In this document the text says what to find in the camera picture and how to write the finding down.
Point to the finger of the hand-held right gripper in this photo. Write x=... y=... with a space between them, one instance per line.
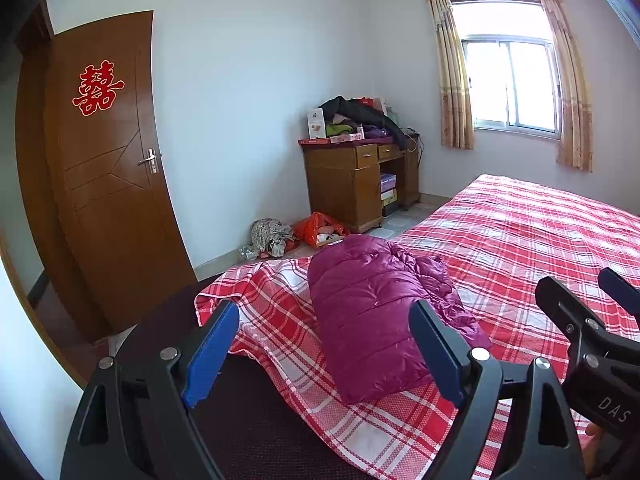
x=620 y=286
x=565 y=305

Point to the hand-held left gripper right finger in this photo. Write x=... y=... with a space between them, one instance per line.
x=440 y=355

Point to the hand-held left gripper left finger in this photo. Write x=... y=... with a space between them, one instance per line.
x=210 y=355

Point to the magenta quilted puffer jacket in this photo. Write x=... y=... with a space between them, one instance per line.
x=370 y=320

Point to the pile of dark clothes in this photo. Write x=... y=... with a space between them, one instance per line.
x=360 y=110

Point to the red plaid bed sheet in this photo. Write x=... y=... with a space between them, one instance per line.
x=525 y=240

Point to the grey patterned cloth bundle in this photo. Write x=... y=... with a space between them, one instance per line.
x=267 y=235

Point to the orange plastic bag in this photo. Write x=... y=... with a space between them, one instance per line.
x=312 y=227

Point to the pale cardboard box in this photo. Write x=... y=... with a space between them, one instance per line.
x=389 y=197

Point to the brown wooden door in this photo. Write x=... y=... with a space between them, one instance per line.
x=115 y=210

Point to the purple cardboard box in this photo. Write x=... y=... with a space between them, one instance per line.
x=388 y=182

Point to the beige patterned curtain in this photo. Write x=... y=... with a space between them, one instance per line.
x=570 y=100
x=452 y=85

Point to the brown wooden desk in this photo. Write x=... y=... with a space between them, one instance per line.
x=335 y=185

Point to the small sliding window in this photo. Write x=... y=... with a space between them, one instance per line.
x=505 y=85

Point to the pink flat box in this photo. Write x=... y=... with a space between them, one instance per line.
x=346 y=137

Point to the white upright box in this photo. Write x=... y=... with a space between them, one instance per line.
x=316 y=125

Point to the red gift box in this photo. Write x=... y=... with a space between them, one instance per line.
x=371 y=104

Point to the red paper door decoration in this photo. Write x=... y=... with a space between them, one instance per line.
x=95 y=90

